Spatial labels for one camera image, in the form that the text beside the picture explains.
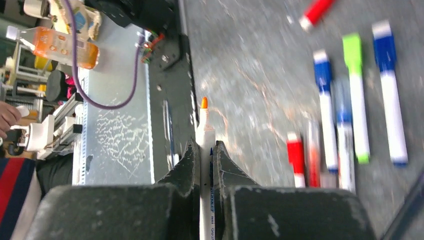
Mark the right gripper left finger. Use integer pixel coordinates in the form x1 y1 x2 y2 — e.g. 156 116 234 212
27 140 199 240

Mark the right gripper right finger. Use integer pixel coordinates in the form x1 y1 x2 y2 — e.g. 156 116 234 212
213 141 376 240

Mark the orange band white marker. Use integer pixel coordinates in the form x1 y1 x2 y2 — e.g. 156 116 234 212
195 97 216 240

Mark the clear cap blue pen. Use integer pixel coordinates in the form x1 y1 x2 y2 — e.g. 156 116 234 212
333 77 356 193

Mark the green cap white marker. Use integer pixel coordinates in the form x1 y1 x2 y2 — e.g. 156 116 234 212
342 33 370 164

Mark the small red marker cap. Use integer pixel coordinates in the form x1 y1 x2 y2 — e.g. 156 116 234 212
299 0 335 32

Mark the blue cap white marker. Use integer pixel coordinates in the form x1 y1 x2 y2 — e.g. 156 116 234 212
372 20 408 167

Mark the person hand in background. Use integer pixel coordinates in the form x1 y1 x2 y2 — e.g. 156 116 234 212
0 101 22 139

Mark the red cap lower marker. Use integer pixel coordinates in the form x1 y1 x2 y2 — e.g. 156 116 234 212
286 131 306 188

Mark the blue cap lower marker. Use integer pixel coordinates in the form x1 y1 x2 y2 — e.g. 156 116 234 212
313 49 339 174

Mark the orange drink bottle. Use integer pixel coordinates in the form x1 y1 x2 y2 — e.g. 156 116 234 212
6 25 100 70

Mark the slotted cable duct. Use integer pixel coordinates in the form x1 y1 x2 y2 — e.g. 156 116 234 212
71 76 90 186

